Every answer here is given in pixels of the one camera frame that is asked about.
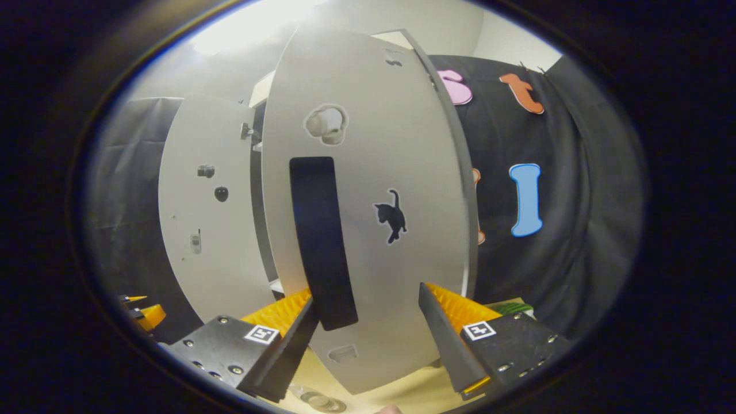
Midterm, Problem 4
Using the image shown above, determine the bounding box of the green and pink object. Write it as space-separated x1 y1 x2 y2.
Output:
489 300 535 317

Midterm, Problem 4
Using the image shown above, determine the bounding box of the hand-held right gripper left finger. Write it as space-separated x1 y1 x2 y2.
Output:
158 287 320 403

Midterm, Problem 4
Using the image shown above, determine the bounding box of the white door with camera sticker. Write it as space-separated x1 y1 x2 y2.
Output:
158 94 278 324

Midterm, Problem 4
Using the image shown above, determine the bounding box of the round wooden coaster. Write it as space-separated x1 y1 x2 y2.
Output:
308 397 348 414

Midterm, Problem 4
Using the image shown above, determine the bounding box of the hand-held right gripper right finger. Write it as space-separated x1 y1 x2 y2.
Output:
418 282 576 401

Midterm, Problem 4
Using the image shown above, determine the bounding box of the white door black cat sticker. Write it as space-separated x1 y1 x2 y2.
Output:
262 26 480 396

